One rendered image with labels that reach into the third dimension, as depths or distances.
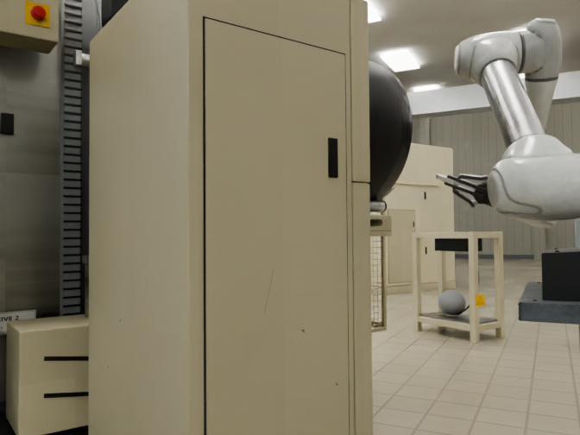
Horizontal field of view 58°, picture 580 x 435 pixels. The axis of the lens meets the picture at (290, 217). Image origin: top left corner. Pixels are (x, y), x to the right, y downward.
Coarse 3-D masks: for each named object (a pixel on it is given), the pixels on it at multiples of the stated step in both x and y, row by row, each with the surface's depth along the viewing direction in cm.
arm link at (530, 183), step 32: (512, 32) 164; (480, 64) 160; (512, 64) 157; (512, 96) 144; (512, 128) 137; (512, 160) 124; (544, 160) 121; (576, 160) 120; (512, 192) 121; (544, 192) 119; (576, 192) 118
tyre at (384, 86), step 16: (384, 80) 186; (384, 96) 182; (400, 96) 188; (384, 112) 180; (400, 112) 185; (384, 128) 180; (400, 128) 185; (384, 144) 181; (400, 144) 186; (384, 160) 184; (400, 160) 189; (384, 176) 189; (384, 192) 197
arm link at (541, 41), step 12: (528, 24) 163; (540, 24) 160; (552, 24) 159; (528, 36) 161; (540, 36) 160; (552, 36) 160; (528, 48) 161; (540, 48) 161; (552, 48) 161; (528, 60) 162; (540, 60) 162; (552, 60) 162; (528, 72) 166; (540, 72) 164; (552, 72) 164
